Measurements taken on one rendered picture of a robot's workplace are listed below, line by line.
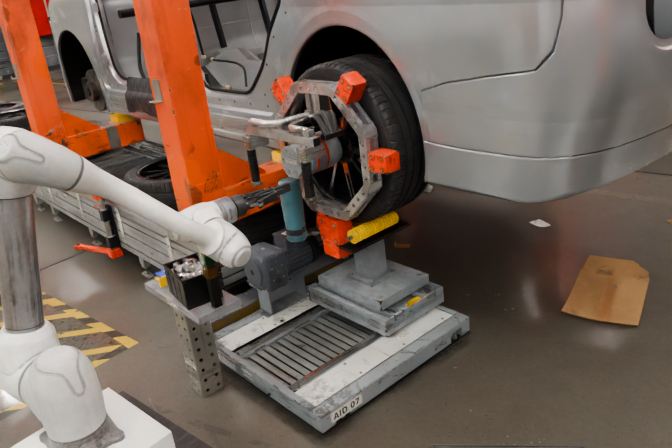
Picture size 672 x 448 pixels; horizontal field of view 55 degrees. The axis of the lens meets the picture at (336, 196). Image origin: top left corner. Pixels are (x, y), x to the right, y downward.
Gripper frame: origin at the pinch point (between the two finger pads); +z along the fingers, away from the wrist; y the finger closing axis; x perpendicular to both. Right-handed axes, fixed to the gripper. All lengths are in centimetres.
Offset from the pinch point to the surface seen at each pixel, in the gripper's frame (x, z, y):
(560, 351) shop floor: -83, 79, 59
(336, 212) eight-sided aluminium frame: -22.5, 32.4, -11.7
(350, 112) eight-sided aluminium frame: 19.6, 32.5, 3.4
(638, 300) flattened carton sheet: -82, 132, 65
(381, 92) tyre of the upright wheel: 24, 45, 7
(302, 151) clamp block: 10.9, 10.4, 1.2
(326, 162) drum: -0.6, 29.7, -10.5
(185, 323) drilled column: -49, -31, -31
